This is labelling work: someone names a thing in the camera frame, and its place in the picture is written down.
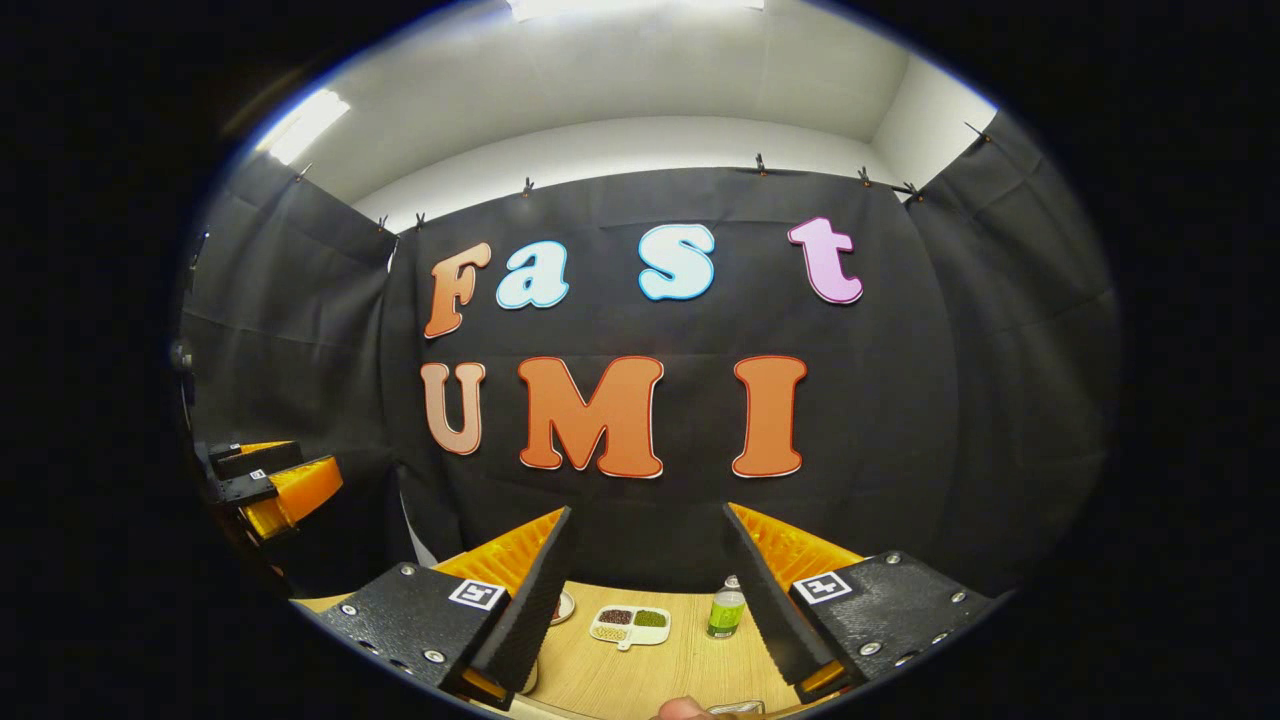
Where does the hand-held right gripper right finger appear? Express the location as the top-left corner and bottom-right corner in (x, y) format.
(722, 500), (1001, 704)

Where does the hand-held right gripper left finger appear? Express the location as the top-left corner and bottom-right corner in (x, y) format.
(318, 505), (579, 711)

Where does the green drink bottle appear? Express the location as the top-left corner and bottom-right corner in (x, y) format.
(706, 575), (748, 641)

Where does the white divided dish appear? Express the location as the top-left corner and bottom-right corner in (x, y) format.
(589, 604), (673, 652)

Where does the black backdrop cloth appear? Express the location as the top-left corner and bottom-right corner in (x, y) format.
(175, 110), (1121, 601)

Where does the ceiling light panel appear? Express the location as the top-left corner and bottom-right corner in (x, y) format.
(264, 90), (352, 167)
(508, 0), (767, 22)

